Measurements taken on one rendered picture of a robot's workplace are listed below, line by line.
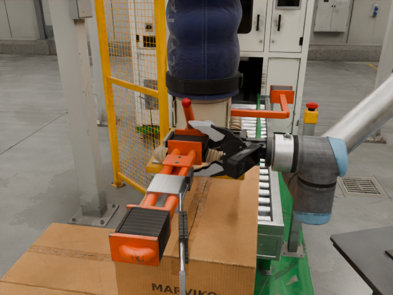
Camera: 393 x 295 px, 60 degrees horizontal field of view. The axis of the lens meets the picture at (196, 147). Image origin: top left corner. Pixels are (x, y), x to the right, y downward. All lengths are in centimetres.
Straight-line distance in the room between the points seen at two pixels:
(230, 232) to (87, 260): 77
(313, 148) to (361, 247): 70
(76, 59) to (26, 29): 980
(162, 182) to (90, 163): 196
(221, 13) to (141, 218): 59
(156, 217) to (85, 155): 207
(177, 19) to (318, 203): 58
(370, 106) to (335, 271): 163
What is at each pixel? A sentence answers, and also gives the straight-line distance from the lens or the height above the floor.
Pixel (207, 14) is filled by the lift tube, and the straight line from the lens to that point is 93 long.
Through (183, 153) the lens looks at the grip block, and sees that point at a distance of 82.
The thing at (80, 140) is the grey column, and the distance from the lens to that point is 256.
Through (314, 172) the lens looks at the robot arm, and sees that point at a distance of 83.
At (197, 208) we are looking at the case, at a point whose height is 94.
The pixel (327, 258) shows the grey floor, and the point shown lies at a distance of 255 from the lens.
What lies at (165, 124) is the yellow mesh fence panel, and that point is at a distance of 235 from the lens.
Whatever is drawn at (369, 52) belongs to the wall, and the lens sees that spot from 1068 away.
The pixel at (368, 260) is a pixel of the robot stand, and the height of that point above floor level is 75.
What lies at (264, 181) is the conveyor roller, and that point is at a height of 52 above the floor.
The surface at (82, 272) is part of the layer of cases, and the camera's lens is 158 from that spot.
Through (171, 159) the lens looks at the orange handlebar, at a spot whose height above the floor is 126.
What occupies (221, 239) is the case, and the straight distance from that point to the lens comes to 103.
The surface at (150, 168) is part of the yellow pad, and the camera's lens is 101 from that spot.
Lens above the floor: 159
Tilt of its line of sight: 24 degrees down
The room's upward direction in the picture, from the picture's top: straight up
